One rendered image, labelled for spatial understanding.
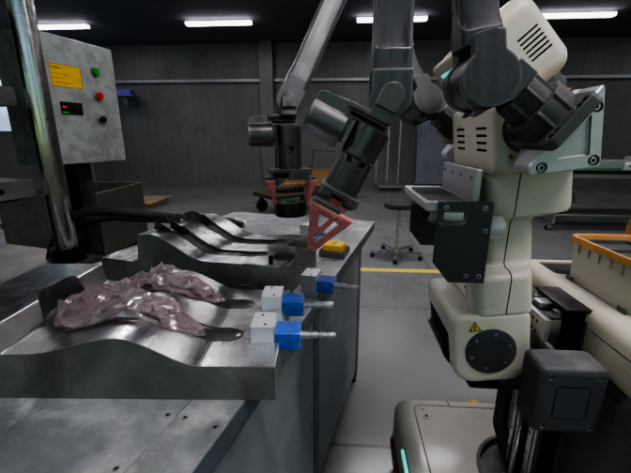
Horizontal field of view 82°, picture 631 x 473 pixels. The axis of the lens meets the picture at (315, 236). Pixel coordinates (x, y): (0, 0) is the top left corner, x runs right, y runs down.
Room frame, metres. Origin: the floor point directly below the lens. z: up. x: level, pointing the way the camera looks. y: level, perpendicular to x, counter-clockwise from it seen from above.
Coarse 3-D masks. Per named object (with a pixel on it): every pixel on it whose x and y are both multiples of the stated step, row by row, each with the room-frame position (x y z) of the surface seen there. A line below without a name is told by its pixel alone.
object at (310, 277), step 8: (304, 272) 0.79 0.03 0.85; (312, 272) 0.79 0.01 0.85; (320, 272) 0.80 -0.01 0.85; (304, 280) 0.77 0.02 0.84; (312, 280) 0.77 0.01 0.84; (320, 280) 0.77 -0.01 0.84; (328, 280) 0.77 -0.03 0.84; (336, 280) 0.79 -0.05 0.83; (304, 288) 0.77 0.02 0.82; (312, 288) 0.77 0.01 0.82; (320, 288) 0.76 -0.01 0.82; (328, 288) 0.76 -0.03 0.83; (344, 288) 0.77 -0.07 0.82; (352, 288) 0.76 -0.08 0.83; (304, 296) 0.77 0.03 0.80; (312, 296) 0.77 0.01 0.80
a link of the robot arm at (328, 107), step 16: (320, 96) 0.57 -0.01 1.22; (336, 96) 0.57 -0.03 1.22; (384, 96) 0.53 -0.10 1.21; (400, 96) 0.53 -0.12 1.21; (320, 112) 0.56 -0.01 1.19; (336, 112) 0.57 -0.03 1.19; (368, 112) 0.55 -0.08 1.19; (384, 112) 0.54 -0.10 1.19; (304, 128) 0.57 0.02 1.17; (320, 128) 0.56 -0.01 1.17; (336, 128) 0.56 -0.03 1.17
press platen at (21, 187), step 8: (0, 184) 0.97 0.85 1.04; (8, 184) 0.99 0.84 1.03; (16, 184) 1.01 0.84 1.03; (24, 184) 1.03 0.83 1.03; (32, 184) 1.05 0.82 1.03; (0, 192) 0.98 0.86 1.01; (8, 192) 0.99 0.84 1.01; (16, 192) 1.01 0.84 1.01; (24, 192) 1.03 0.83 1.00; (32, 192) 1.05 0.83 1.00; (0, 200) 0.97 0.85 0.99
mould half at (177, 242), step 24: (216, 216) 1.05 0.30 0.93; (144, 240) 0.84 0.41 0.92; (168, 240) 0.82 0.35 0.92; (216, 240) 0.92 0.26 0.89; (288, 240) 0.93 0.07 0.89; (120, 264) 0.86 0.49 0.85; (144, 264) 0.84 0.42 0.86; (168, 264) 0.82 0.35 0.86; (192, 264) 0.80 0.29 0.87; (216, 264) 0.78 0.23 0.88; (240, 264) 0.76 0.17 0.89; (264, 264) 0.75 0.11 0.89; (312, 264) 0.94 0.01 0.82; (288, 288) 0.77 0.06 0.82
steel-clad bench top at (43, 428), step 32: (256, 224) 1.49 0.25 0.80; (288, 224) 1.49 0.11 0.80; (320, 224) 1.49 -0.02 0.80; (352, 224) 1.49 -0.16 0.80; (0, 416) 0.40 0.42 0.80; (32, 416) 0.40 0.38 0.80; (64, 416) 0.40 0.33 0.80; (96, 416) 0.40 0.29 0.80; (128, 416) 0.40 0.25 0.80; (160, 416) 0.40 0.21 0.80; (192, 416) 0.40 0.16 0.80; (224, 416) 0.40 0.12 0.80; (0, 448) 0.35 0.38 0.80; (32, 448) 0.35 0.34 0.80; (64, 448) 0.35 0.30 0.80; (96, 448) 0.35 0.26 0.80; (128, 448) 0.35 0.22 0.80; (160, 448) 0.35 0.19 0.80; (192, 448) 0.35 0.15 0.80
